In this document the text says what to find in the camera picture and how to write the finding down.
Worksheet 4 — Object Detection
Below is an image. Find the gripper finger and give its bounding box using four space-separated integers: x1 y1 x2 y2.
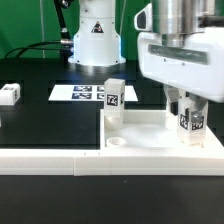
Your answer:
189 94 208 123
164 85 186 115

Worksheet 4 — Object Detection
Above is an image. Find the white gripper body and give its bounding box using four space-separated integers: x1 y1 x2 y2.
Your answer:
134 3 224 102

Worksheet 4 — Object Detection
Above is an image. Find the black cable bundle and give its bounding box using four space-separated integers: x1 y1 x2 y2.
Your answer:
2 39 74 60

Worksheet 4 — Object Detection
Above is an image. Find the white square tabletop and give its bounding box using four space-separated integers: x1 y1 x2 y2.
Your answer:
100 110 224 151

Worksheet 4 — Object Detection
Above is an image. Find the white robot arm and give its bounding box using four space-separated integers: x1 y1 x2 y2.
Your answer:
69 0 224 111

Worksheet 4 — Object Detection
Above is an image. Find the white L-shaped obstacle fence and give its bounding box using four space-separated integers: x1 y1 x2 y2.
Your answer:
0 147 224 176

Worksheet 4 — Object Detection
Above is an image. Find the white sheet with AprilTags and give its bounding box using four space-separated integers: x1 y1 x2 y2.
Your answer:
48 84 138 103

